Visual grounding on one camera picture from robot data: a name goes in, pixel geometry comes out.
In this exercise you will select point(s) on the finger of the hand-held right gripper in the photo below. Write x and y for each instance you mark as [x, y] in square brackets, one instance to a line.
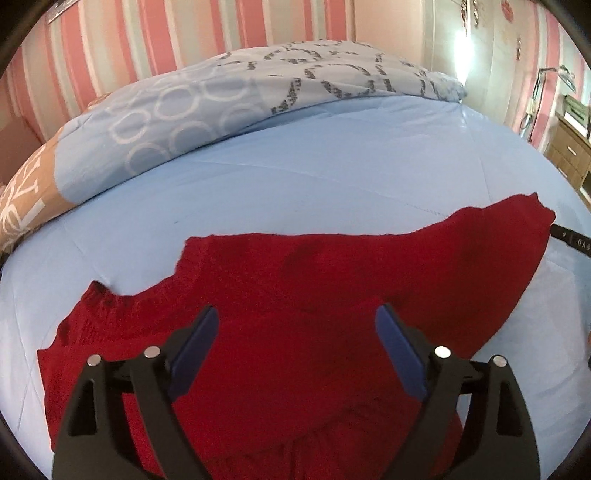
[575, 240]

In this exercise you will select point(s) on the light blue bed quilt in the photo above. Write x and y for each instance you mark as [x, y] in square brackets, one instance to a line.
[300, 175]

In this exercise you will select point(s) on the wooden dresser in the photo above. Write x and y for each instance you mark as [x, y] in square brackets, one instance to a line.
[570, 152]

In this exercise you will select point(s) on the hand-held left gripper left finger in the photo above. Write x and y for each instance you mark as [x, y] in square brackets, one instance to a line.
[196, 348]

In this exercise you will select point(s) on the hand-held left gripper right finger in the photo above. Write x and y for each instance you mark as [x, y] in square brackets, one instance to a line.
[399, 350]

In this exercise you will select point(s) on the red knitted sweater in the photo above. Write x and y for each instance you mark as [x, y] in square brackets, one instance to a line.
[300, 277]

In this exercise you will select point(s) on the metal desk lamp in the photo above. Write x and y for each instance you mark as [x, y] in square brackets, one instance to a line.
[556, 74]

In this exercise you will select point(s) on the green box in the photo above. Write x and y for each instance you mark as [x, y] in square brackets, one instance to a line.
[578, 108]

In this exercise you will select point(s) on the patterned blue and brown duvet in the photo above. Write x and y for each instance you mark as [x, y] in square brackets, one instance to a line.
[184, 106]

